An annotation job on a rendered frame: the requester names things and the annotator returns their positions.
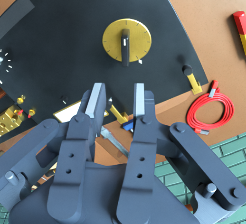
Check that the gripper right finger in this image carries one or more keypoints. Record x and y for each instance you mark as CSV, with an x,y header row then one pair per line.
x,y
142,147

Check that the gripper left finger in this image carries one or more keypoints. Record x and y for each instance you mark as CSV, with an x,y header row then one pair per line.
x,y
72,151

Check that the brass plug with red tip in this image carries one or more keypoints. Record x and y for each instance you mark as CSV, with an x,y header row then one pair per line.
x,y
32,112
19,112

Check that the brown wooden box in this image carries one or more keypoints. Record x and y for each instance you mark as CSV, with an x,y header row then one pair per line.
x,y
1,93

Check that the brass dial with black knob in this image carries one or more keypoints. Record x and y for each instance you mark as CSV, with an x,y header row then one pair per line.
x,y
113,41

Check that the black bridge body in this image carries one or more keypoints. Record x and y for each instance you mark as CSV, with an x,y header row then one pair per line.
x,y
76,35

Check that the blue block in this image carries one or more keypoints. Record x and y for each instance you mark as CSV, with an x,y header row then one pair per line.
x,y
127,125

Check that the white label plate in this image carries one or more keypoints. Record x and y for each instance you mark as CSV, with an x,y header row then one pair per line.
x,y
66,112

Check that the brass lever with black knob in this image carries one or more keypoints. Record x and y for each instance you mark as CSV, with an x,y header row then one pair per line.
x,y
191,78
117,113

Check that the brass block with holes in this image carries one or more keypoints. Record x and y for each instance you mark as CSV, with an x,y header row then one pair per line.
x,y
8,122

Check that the grey flat strip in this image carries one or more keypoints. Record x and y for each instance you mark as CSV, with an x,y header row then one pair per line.
x,y
17,14

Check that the brass terminal post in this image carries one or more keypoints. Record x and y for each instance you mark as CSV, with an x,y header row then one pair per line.
x,y
20,100

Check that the white range switch knob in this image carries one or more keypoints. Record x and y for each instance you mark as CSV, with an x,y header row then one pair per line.
x,y
1,59

